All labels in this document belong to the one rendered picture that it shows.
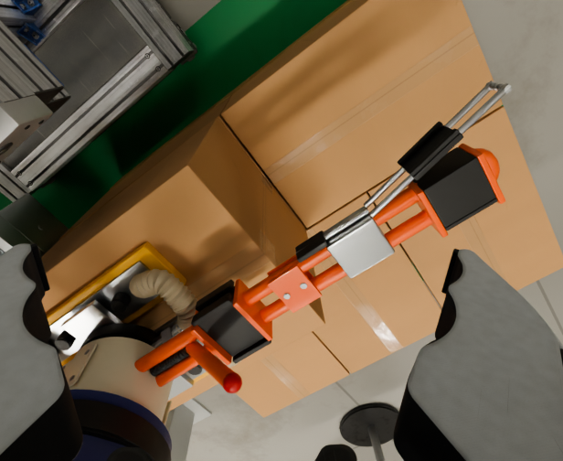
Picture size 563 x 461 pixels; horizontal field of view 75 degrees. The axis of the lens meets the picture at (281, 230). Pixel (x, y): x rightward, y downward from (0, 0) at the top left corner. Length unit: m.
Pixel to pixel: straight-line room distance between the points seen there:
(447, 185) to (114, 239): 0.51
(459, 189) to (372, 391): 2.07
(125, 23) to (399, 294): 1.19
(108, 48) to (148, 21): 0.16
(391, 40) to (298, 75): 0.23
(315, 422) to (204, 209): 2.15
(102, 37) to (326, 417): 2.27
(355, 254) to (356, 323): 0.83
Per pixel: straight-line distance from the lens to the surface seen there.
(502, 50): 1.74
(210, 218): 0.62
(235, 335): 0.56
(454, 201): 0.49
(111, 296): 0.72
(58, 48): 1.44
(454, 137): 0.46
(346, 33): 0.97
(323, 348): 1.37
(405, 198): 0.48
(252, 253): 0.65
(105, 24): 1.38
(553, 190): 2.05
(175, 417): 2.39
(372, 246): 0.49
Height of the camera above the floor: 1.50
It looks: 63 degrees down
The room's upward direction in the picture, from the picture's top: 175 degrees clockwise
